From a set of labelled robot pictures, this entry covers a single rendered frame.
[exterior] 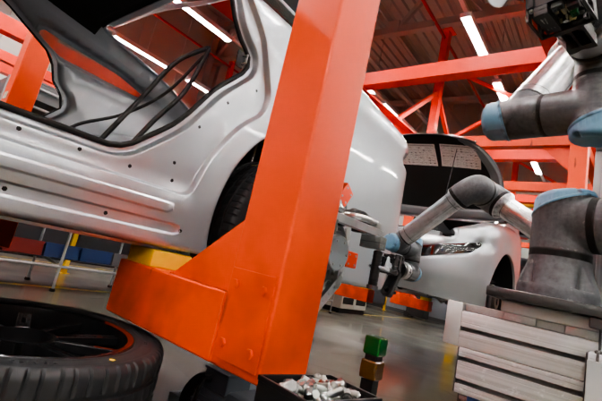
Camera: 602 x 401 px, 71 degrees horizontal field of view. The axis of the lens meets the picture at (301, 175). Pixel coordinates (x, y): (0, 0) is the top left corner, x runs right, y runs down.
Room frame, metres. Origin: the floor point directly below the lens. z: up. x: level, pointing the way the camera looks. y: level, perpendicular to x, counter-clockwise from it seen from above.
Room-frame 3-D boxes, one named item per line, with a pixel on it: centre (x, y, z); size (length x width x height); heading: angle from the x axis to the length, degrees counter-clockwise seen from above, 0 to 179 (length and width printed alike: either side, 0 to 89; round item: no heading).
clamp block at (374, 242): (1.66, -0.33, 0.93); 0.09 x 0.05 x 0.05; 48
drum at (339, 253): (1.62, -0.12, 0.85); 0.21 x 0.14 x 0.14; 48
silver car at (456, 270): (5.89, -2.51, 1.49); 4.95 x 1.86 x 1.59; 138
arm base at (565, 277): (0.89, -0.57, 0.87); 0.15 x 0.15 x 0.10
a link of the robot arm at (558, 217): (0.88, -0.58, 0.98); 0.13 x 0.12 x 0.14; 37
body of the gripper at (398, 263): (1.75, -0.45, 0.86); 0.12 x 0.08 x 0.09; 138
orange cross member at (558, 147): (5.09, -1.79, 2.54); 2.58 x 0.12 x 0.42; 48
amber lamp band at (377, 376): (1.00, -0.25, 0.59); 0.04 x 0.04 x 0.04; 48
